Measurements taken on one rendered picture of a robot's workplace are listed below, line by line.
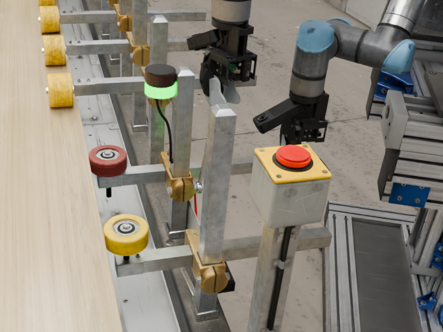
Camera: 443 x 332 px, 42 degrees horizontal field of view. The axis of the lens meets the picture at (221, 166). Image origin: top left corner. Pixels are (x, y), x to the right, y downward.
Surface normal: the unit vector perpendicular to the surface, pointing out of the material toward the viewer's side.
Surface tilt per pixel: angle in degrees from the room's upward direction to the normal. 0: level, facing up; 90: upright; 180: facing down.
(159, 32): 90
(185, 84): 90
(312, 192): 90
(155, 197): 0
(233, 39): 90
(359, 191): 0
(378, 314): 0
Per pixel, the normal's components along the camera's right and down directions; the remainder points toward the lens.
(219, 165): 0.29, 0.54
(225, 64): -0.80, 0.27
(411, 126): -0.14, 0.53
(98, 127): 0.08, -0.84
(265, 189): -0.96, 0.09
